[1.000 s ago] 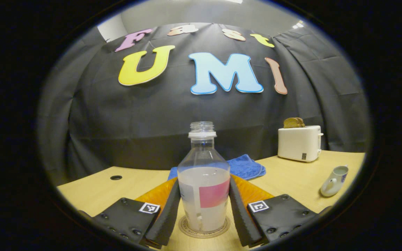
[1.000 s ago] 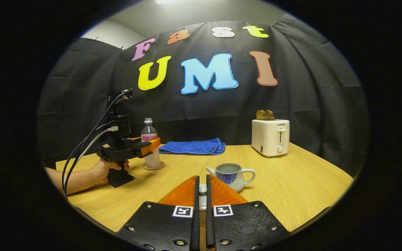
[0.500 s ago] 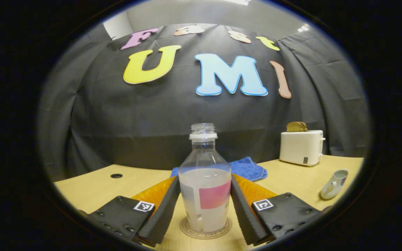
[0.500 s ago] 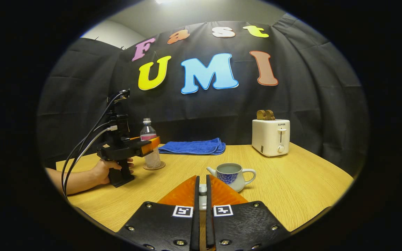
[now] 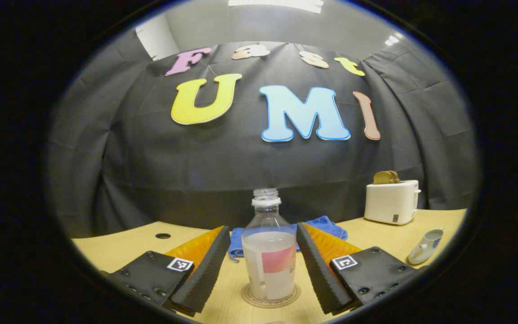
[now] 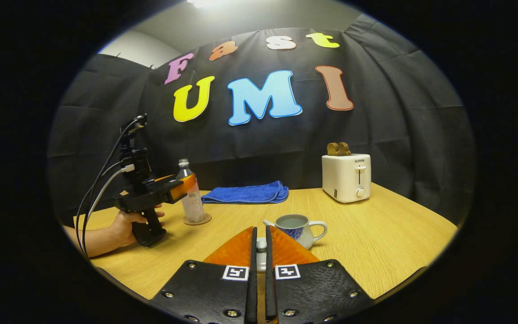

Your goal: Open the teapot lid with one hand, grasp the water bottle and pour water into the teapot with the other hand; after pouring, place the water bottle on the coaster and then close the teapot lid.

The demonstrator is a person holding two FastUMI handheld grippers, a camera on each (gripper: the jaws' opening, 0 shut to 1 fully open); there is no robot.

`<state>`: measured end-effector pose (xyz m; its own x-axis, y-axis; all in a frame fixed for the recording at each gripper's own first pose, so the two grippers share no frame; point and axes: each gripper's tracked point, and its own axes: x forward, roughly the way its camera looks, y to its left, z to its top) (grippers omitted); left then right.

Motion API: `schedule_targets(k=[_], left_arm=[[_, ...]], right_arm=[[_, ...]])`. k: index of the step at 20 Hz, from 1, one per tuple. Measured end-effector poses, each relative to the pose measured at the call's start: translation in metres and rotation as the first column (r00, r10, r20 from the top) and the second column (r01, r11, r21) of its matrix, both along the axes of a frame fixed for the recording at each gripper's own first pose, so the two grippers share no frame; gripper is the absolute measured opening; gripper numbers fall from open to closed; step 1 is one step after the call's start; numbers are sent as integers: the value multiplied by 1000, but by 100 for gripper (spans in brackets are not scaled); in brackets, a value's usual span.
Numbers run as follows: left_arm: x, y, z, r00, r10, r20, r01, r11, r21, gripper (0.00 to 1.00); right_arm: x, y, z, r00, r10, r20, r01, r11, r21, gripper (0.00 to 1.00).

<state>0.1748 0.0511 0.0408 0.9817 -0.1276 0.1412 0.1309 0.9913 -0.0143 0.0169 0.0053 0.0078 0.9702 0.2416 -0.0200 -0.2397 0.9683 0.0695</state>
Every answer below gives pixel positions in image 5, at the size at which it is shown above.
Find clear plastic water bottle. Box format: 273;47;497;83
241;188;297;302

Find white blue-patterned teacup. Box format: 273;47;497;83
407;227;445;265

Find ceiling light panel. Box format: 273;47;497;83
228;0;325;14

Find black backdrop cloth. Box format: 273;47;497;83
48;29;480;239

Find round beige coaster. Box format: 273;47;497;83
241;283;301;309

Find white toaster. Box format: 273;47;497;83
364;180;421;225

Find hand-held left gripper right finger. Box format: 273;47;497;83
296;222;429;315

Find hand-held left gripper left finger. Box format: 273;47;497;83
101;226;232;317

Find brown bread slices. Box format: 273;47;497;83
373;171;400;185

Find blue folded towel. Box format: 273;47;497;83
228;216;348;263

